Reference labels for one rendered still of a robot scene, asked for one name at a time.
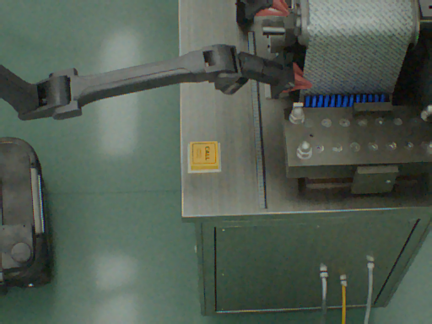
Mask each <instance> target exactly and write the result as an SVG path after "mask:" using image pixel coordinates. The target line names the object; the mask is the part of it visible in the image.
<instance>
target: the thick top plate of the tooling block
mask: <svg viewBox="0 0 432 324"><path fill-rule="evenodd" d="M425 106H426V105H411V106H409V105H393V106H392V108H393V111H392V113H391V114H372V115H355V114H354V109H353V107H352V106H343V107H319V108H303V111H304V122H302V123H301V124H299V125H295V124H293V123H292V122H290V119H289V116H290V113H291V112H292V110H293V108H283V117H282V128H283V145H284V152H285V161H286V178H300V177H323V176H354V174H355V171H356V169H357V167H358V166H367V165H398V174H411V173H432V154H430V153H429V152H428V150H427V146H428V144H429V143H430V142H431V140H432V121H425V120H424V119H422V117H421V111H423V110H424V107H425ZM302 141H309V143H310V145H311V147H312V156H311V157H310V158H309V159H300V157H299V156H298V155H297V154H296V151H297V149H298V147H299V146H300V143H301V142H302Z"/></svg>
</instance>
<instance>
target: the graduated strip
mask: <svg viewBox="0 0 432 324"><path fill-rule="evenodd" d="M247 41H248V51H249V54H253V55H257V49H256V39H255V31H247ZM251 95H252V114H253V128H254V140H255V150H256V172H257V195H258V206H259V209H267V180H266V170H265V159H264V149H263V139H262V109H261V99H260V89H259V82H258V81H256V80H253V79H251Z"/></svg>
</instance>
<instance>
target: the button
mask: <svg viewBox="0 0 432 324"><path fill-rule="evenodd" d="M190 167H191V170H218V169H219V143H218V141H208V142H190Z"/></svg>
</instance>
